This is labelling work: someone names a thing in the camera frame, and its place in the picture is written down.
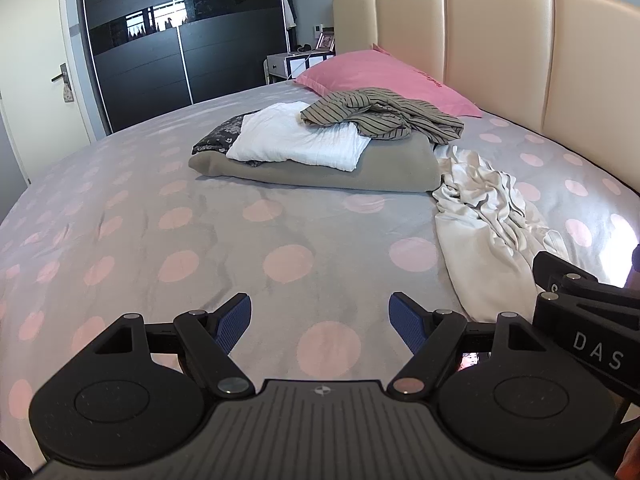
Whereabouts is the dark floral cloth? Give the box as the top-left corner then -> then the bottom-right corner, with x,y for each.
191,112 -> 261,168

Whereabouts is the cream garment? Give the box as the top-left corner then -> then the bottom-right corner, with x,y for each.
431,145 -> 571,323

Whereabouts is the white folded cloth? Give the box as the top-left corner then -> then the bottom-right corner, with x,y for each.
226,101 -> 373,172

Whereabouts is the cream padded headboard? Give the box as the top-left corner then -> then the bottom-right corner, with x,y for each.
332,0 -> 640,206

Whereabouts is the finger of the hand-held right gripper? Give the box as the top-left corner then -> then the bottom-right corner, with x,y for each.
531,251 -> 640,317

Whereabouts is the pink pillow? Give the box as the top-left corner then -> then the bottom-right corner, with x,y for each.
294,44 -> 483,120

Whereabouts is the white nightstand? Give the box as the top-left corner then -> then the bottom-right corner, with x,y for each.
263,50 -> 337,86

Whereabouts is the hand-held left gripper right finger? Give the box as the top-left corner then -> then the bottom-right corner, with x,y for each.
387,291 -> 551,401

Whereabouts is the striped olive garment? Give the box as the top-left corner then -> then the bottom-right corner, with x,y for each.
300,87 -> 466,145

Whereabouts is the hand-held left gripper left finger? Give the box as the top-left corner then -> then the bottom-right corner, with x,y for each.
92,293 -> 257,402

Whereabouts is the white door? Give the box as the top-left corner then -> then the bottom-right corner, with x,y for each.
0,0 -> 96,186

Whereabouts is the grey folded blanket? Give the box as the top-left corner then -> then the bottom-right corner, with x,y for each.
188,135 -> 443,193

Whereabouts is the black sliding wardrobe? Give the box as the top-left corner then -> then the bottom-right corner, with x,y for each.
75,0 -> 293,136

